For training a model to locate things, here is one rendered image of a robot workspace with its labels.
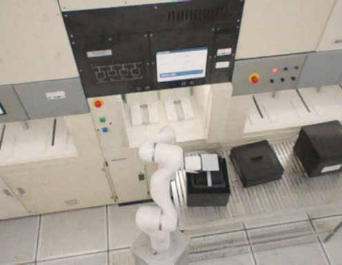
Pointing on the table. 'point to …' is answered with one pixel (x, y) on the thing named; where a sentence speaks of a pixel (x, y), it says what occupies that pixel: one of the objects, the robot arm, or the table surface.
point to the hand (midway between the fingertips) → (208, 163)
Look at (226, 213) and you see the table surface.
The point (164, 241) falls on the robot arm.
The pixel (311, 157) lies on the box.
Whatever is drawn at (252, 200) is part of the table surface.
